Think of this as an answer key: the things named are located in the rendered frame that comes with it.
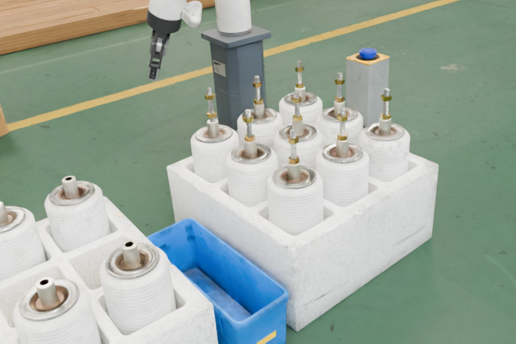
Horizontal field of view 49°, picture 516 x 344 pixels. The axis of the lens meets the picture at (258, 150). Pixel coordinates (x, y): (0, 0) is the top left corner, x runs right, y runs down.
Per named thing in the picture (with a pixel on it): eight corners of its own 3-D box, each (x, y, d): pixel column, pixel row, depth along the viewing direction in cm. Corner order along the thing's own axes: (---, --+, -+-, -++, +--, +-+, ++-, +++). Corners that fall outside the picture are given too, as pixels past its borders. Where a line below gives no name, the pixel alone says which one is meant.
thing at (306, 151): (299, 193, 126) (296, 118, 117) (332, 209, 120) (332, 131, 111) (268, 211, 120) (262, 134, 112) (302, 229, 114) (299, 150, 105)
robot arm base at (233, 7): (213, 31, 160) (206, -31, 152) (239, 24, 164) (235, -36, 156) (230, 38, 153) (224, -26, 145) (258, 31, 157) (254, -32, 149)
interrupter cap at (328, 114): (345, 105, 122) (345, 102, 122) (365, 118, 116) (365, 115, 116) (314, 114, 120) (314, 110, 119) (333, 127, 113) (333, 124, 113)
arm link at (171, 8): (199, 30, 119) (206, 3, 115) (146, 17, 117) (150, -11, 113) (200, 10, 126) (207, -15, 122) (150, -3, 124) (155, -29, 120)
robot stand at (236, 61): (210, 127, 175) (200, 32, 161) (249, 114, 182) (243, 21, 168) (236, 143, 164) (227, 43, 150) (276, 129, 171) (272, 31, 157)
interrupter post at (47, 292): (38, 301, 74) (31, 281, 72) (56, 292, 75) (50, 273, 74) (44, 311, 72) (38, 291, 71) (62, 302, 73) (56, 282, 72)
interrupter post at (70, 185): (63, 195, 97) (59, 178, 96) (77, 190, 98) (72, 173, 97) (68, 200, 95) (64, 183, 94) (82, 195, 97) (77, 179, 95)
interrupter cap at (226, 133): (231, 125, 117) (230, 122, 117) (234, 142, 110) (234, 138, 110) (194, 130, 116) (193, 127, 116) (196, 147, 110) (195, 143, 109)
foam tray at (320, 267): (176, 236, 126) (165, 166, 118) (304, 172, 147) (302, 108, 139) (296, 333, 99) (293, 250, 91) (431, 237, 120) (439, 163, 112)
